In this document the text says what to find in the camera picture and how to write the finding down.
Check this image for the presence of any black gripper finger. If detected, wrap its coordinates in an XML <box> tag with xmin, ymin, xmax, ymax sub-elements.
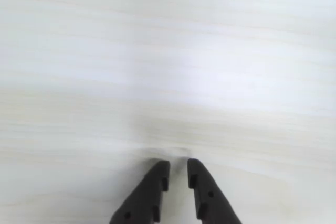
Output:
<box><xmin>109</xmin><ymin>160</ymin><xmax>171</xmax><ymax>224</ymax></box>
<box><xmin>187</xmin><ymin>158</ymin><xmax>243</xmax><ymax>224</ymax></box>

